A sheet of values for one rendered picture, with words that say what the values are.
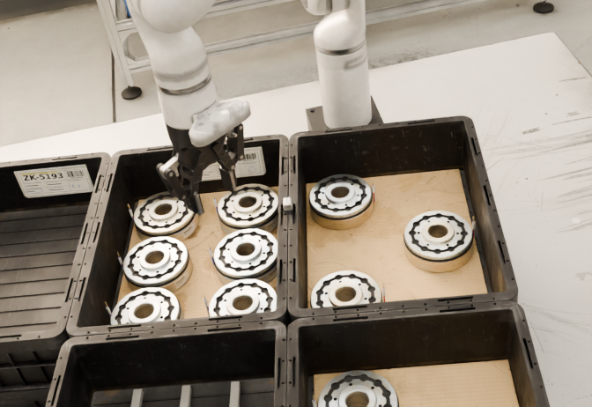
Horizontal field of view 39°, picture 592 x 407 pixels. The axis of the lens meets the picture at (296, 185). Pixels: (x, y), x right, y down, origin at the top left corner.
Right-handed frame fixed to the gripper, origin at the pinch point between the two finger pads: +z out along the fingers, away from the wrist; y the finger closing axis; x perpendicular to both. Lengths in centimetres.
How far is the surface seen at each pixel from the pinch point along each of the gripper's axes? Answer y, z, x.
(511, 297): -15.2, 7.2, 39.6
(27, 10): -91, 98, -269
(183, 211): -2.8, 14.2, -14.9
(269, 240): -7.1, 14.2, 1.2
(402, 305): -5.5, 7.2, 29.7
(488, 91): -78, 30, -8
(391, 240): -20.9, 17.2, 14.1
